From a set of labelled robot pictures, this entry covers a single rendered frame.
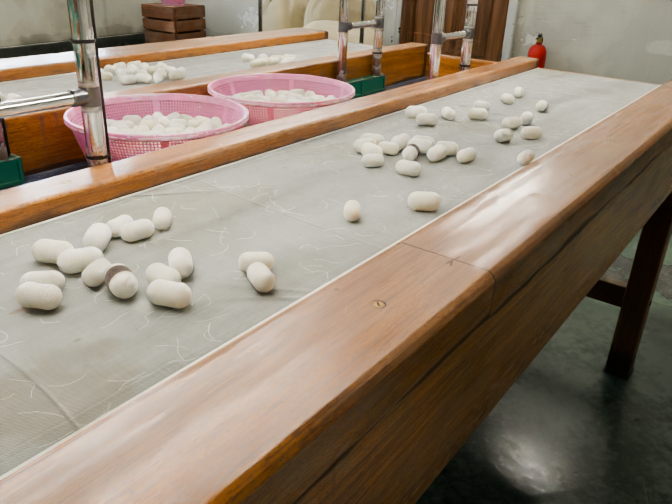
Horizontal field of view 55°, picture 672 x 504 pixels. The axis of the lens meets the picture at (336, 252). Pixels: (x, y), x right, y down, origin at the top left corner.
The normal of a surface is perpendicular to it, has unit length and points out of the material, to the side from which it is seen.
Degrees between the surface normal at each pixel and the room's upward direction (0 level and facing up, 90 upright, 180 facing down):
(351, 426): 90
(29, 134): 90
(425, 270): 0
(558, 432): 0
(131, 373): 0
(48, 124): 90
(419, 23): 90
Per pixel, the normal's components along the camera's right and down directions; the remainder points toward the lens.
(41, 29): 0.84, 0.23
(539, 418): 0.04, -0.90
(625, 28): -0.54, 0.35
